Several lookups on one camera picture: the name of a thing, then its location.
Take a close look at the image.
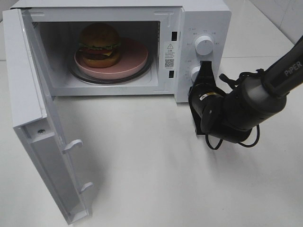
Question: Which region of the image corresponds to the glass microwave turntable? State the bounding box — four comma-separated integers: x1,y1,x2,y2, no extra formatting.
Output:
68,52,152,85

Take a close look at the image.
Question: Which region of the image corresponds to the white timer knob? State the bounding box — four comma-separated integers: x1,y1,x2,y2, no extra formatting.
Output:
191,66,200,82

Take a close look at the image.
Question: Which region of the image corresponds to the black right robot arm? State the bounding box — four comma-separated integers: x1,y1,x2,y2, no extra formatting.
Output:
188,38,303,150

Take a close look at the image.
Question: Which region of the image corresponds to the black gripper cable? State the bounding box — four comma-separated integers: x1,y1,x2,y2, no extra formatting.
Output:
188,68,265,150

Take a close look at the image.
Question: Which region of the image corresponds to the white microwave door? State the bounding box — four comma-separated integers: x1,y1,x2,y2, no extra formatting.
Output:
3,9,92,224

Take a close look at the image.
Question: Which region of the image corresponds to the burger with lettuce and tomato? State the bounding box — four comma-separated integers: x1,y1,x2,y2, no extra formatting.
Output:
79,23,121,68

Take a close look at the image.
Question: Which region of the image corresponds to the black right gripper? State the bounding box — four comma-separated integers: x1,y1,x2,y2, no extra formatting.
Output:
189,61,251,144

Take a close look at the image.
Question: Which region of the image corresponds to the white microwave oven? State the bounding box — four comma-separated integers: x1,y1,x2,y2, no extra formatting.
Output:
9,0,232,102

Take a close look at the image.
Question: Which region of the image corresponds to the pink round plate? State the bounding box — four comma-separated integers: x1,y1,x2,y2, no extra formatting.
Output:
74,37,149,80

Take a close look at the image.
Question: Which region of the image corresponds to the white upper power knob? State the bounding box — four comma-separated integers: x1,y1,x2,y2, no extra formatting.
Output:
195,34,214,56

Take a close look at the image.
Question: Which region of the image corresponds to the white warning label sticker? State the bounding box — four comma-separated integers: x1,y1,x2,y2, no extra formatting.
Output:
163,42,176,69

